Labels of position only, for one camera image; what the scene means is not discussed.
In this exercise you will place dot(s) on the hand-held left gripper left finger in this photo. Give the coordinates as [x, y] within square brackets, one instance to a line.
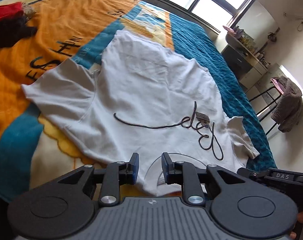
[134, 167]

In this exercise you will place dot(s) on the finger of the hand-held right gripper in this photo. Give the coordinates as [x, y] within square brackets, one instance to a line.
[254, 174]

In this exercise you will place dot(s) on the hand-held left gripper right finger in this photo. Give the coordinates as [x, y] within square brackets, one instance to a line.
[165, 167]

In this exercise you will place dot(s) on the grey t-shirt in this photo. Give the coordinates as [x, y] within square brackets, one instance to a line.
[146, 85]

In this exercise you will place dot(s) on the black metal stool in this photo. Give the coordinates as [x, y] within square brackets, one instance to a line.
[264, 100]

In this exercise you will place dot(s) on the grey brown garment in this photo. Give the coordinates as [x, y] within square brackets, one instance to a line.
[287, 105]

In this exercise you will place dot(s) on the pink towel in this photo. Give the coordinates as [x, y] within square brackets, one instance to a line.
[276, 85]

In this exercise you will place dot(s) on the white and grey vanity desk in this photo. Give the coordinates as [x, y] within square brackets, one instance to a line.
[244, 65]

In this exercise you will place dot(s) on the row of cosmetic bottles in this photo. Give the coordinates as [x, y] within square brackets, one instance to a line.
[251, 45]

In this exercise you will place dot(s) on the pink cloth on shelf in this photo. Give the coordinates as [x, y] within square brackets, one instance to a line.
[229, 29]

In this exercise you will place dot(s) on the vanity mirror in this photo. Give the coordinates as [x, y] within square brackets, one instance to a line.
[265, 20]

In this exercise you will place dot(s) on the orange and teal printed blanket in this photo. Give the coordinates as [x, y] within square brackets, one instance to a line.
[54, 17]

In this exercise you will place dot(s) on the black folded garment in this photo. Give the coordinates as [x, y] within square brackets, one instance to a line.
[11, 32]

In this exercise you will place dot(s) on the beige patterned cloth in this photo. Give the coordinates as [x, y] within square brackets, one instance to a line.
[29, 9]

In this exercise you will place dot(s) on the red folded garment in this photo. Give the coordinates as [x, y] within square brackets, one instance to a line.
[4, 12]

